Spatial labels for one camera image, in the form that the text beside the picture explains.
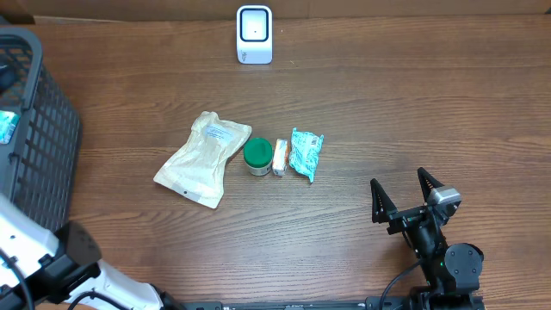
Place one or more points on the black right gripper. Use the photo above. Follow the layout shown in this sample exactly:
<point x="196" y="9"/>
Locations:
<point x="384" y="208"/>

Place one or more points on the green wet wipes pack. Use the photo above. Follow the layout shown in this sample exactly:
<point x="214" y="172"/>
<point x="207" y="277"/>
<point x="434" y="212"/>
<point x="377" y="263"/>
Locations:
<point x="304" y="155"/>

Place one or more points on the orange Kleenex tissue pack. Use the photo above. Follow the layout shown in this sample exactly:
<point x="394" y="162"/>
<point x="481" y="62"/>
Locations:
<point x="280" y="157"/>

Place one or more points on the green lid jar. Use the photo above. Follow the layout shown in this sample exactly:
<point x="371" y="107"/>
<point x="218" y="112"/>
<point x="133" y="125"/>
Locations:
<point x="258" y="155"/>

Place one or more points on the beige paper pouch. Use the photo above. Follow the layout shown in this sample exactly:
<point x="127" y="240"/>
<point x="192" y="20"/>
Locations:
<point x="196" y="171"/>

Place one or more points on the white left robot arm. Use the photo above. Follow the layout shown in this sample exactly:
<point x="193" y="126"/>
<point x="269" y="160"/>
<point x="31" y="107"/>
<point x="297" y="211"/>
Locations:
<point x="65" y="266"/>

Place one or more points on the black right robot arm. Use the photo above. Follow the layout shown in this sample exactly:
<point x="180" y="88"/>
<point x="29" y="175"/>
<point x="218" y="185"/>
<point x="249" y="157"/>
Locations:
<point x="452" y="272"/>

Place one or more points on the white barcode scanner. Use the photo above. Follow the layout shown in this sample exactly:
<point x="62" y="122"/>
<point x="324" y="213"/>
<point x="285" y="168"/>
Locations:
<point x="254" y="34"/>

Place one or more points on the dark grey plastic basket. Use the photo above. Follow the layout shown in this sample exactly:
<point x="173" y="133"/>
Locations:
<point x="38" y="165"/>

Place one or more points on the teal packet in basket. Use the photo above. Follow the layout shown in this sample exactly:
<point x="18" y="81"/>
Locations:
<point x="8" y="124"/>

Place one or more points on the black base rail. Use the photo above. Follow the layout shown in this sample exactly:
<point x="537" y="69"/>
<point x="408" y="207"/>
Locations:
<point x="301" y="305"/>

